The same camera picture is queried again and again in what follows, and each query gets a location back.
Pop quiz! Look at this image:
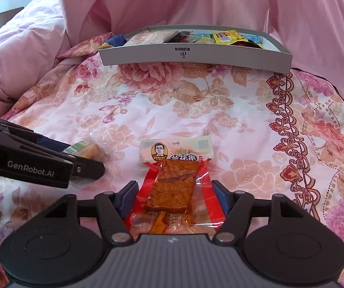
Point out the grey shallow cardboard box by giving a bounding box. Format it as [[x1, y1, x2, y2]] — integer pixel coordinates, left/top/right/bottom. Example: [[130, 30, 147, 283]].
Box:
[[99, 26, 293, 74]]

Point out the floral pillow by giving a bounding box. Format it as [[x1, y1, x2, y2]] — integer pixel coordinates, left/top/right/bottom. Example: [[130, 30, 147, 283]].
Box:
[[56, 32, 114, 60]]

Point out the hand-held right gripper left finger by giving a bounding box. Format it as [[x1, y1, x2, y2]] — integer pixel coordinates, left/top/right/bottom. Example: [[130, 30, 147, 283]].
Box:
[[44, 180, 139, 244]]

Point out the dark brown snack packet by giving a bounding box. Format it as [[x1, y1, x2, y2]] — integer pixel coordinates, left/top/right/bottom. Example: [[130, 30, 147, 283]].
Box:
[[229, 40, 265, 50]]

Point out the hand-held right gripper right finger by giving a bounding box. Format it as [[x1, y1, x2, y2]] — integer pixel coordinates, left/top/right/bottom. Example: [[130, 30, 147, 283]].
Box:
[[212, 180, 306, 244]]

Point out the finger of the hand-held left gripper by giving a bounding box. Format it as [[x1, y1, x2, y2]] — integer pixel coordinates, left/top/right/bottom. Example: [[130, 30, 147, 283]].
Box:
[[68, 154, 105, 182], [0, 112, 76, 156]]

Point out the yellow green snack packet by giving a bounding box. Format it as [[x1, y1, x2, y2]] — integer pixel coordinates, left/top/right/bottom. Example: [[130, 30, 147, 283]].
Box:
[[212, 29, 249, 45]]

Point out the pale blue sausage packet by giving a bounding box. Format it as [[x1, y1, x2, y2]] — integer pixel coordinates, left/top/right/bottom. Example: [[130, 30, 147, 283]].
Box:
[[190, 32, 214, 44]]

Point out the green label biscuit packet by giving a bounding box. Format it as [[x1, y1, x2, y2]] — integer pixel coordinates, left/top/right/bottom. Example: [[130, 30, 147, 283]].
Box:
[[63, 132, 114, 186]]

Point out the large white snack packet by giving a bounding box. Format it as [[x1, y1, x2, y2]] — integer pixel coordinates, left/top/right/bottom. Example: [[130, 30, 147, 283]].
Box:
[[123, 30, 179, 47]]

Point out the pink curtain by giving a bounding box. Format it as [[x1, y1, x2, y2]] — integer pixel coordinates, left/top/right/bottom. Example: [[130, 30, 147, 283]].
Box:
[[56, 0, 344, 117]]

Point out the red dried tofu packet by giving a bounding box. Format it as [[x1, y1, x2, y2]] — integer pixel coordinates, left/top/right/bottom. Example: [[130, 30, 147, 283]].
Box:
[[123, 136, 214, 235]]

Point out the pink duvet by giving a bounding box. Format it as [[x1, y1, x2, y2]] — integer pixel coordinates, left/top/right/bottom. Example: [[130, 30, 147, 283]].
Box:
[[0, 0, 70, 117]]

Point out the floral bed sheet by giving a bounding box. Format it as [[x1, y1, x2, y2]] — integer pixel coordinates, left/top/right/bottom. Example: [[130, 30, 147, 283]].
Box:
[[0, 31, 344, 288]]

